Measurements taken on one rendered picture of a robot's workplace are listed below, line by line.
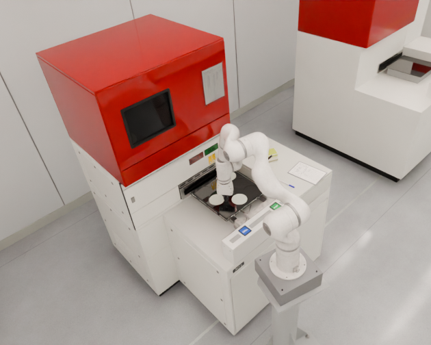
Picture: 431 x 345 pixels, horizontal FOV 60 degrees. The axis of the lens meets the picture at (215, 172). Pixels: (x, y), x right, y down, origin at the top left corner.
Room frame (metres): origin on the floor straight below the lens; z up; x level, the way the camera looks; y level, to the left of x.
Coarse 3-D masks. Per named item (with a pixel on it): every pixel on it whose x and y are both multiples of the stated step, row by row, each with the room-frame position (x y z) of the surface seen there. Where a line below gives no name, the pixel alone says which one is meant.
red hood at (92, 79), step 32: (96, 32) 2.41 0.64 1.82; (128, 32) 2.34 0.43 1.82; (160, 32) 2.28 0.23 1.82; (192, 32) 2.21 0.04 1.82; (64, 64) 1.95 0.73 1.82; (96, 64) 1.90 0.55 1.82; (128, 64) 1.86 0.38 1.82; (160, 64) 1.82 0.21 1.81; (192, 64) 1.93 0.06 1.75; (224, 64) 2.07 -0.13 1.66; (64, 96) 1.97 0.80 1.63; (96, 96) 1.59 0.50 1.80; (128, 96) 1.68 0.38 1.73; (160, 96) 1.80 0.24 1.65; (192, 96) 1.91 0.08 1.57; (224, 96) 2.05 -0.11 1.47; (96, 128) 1.69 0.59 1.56; (128, 128) 1.65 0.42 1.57; (160, 128) 1.77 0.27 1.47; (192, 128) 1.89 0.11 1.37; (96, 160) 1.85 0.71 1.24; (128, 160) 1.62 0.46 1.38; (160, 160) 1.74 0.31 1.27
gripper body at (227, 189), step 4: (220, 184) 1.71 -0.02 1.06; (224, 184) 1.69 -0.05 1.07; (228, 184) 1.70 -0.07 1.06; (232, 184) 1.71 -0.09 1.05; (220, 188) 1.71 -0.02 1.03; (224, 188) 1.70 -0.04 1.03; (228, 188) 1.69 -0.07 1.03; (232, 188) 1.70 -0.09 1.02; (220, 192) 1.71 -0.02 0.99; (224, 192) 1.70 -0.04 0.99; (228, 192) 1.69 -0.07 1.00; (232, 192) 1.69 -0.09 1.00
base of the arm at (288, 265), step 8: (272, 256) 1.23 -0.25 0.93; (280, 256) 1.13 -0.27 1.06; (288, 256) 1.12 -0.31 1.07; (296, 256) 1.12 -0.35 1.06; (272, 264) 1.18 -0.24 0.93; (280, 264) 1.13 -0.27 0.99; (288, 264) 1.12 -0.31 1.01; (296, 264) 1.13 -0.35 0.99; (304, 264) 1.15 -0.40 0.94; (280, 272) 1.12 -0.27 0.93; (288, 272) 1.12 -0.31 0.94; (296, 272) 1.10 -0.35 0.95
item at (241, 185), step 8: (216, 176) 1.98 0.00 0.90; (240, 176) 1.95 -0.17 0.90; (208, 184) 1.90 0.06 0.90; (216, 184) 1.89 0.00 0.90; (240, 184) 1.87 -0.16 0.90; (248, 184) 1.86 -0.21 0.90; (192, 192) 1.84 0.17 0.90; (200, 192) 1.83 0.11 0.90; (208, 192) 1.82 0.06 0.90; (216, 192) 1.81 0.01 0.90; (240, 192) 1.79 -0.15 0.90; (248, 192) 1.78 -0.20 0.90; (256, 192) 1.77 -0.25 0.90; (208, 200) 1.75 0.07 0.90; (248, 200) 1.71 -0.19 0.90; (216, 208) 1.67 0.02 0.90; (224, 208) 1.66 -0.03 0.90; (232, 208) 1.65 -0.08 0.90; (240, 208) 1.65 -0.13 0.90; (224, 216) 1.59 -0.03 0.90
